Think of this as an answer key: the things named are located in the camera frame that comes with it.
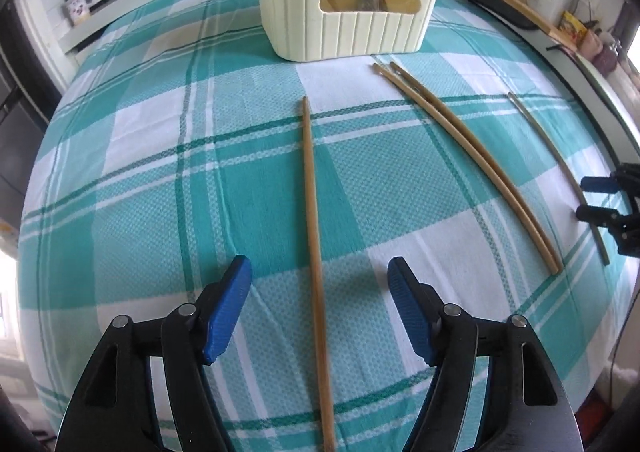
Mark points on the spice jar white label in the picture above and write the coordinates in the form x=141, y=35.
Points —
x=77, y=11

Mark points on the wooden chopstick on cloth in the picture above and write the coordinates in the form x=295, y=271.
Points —
x=567, y=173

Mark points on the teal plaid tablecloth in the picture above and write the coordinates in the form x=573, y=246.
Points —
x=179, y=146

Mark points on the yellow snack tin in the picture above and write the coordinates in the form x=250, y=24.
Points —
x=572, y=28

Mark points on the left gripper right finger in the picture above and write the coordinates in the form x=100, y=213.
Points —
x=418, y=307

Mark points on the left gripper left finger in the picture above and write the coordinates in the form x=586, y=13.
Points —
x=223, y=302

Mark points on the wooden cutting board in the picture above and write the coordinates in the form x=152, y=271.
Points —
x=543, y=25

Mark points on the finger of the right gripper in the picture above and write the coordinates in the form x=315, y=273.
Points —
x=600, y=184
x=599, y=216

